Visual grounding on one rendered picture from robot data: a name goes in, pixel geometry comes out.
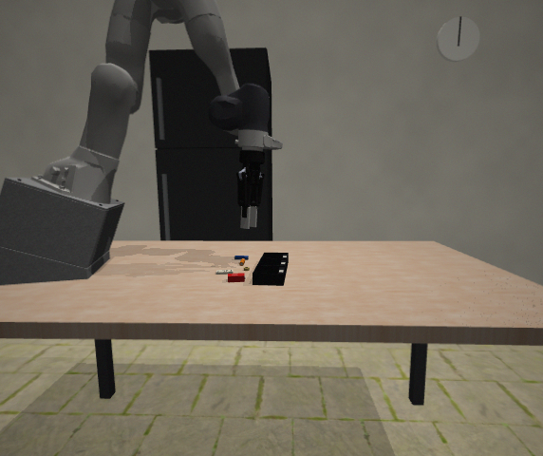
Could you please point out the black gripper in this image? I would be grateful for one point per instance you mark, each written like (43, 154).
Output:
(249, 186)

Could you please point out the red nine-volt battery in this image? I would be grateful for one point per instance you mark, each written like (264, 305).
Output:
(236, 277)

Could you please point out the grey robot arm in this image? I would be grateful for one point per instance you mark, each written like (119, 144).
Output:
(117, 85)

